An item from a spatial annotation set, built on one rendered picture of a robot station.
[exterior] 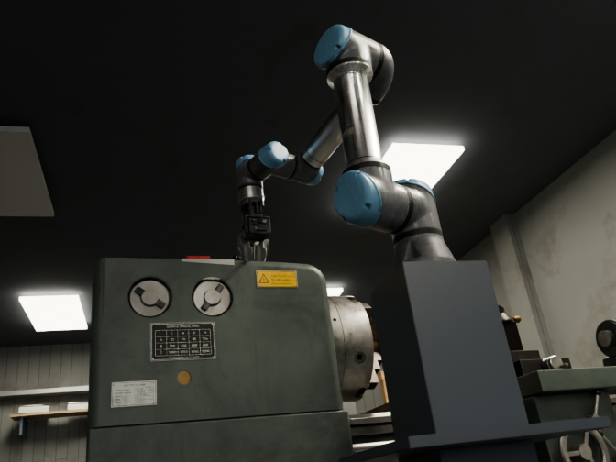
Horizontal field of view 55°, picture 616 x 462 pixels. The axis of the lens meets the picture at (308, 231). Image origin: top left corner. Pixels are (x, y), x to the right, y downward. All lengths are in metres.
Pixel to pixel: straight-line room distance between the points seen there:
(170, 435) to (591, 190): 4.70
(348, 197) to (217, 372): 0.51
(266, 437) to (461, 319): 0.52
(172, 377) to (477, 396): 0.67
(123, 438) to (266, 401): 0.33
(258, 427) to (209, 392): 0.14
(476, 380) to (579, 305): 4.52
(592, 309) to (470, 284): 4.34
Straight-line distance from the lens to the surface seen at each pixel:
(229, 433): 1.41
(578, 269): 5.71
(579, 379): 1.87
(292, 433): 1.45
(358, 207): 1.27
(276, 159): 1.67
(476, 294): 1.29
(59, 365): 9.21
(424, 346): 1.20
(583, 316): 5.70
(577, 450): 1.81
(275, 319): 1.50
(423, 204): 1.38
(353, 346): 1.67
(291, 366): 1.48
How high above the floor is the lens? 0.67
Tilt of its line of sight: 24 degrees up
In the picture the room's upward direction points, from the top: 7 degrees counter-clockwise
